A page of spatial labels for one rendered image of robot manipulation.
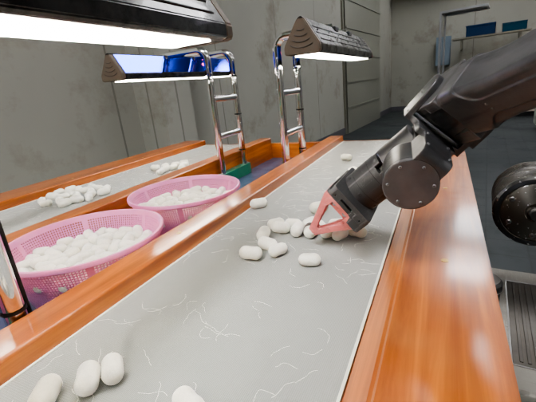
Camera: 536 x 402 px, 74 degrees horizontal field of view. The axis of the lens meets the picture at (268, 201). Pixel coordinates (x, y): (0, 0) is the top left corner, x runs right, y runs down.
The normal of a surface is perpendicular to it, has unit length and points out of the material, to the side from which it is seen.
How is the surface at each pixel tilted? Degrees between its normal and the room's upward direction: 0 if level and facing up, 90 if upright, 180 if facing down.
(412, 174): 98
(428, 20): 90
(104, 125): 90
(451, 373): 0
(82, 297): 0
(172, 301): 0
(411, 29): 90
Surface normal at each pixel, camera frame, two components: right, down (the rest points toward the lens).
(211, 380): -0.10, -0.95
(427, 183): -0.30, 0.44
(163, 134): -0.50, 0.31
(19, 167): 0.86, 0.07
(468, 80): -0.81, -0.55
